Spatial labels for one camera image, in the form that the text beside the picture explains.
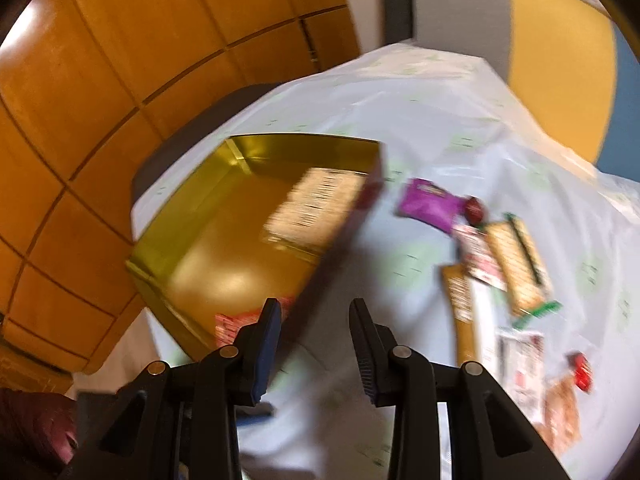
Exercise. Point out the grey yellow blue chair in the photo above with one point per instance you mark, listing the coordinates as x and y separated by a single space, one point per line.
560 50

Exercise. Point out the orange snack packet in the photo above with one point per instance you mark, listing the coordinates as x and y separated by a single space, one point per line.
562 415

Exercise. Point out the gold cardboard box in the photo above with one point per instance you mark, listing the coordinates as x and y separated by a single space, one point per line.
225 245

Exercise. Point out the person's maroon clothing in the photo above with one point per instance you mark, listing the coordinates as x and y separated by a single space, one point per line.
30 430

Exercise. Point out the wooden wardrobe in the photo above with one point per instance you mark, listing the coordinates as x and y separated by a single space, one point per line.
125 60

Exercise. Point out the round red candy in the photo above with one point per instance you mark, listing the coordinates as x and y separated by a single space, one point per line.
474 210

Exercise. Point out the small red candy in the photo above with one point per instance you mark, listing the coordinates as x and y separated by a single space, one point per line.
581 371

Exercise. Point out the beige cracker packet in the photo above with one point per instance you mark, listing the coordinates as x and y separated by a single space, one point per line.
315 210

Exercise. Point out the red and white snack packet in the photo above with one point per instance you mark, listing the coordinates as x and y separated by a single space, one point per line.
231 325
480 255

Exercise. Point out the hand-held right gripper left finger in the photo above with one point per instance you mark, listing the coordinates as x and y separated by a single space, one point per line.
265 355

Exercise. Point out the gold snack bar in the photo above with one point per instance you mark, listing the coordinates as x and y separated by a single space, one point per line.
458 305

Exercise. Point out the pale printed tablecloth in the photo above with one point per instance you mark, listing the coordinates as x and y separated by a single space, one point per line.
425 115

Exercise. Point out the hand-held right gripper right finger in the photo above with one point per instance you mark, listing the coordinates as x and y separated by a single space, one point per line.
364 360

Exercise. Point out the cracker packet with green ends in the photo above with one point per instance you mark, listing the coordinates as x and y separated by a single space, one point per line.
520 265

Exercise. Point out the purple snack packet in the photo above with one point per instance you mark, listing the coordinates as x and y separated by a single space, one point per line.
427 203

